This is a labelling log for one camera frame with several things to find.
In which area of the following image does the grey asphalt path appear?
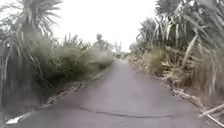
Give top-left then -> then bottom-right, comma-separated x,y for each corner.
6,59 -> 221,128

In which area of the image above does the dry leaf litter verge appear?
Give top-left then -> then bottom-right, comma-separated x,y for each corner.
128,56 -> 224,128
4,64 -> 114,126

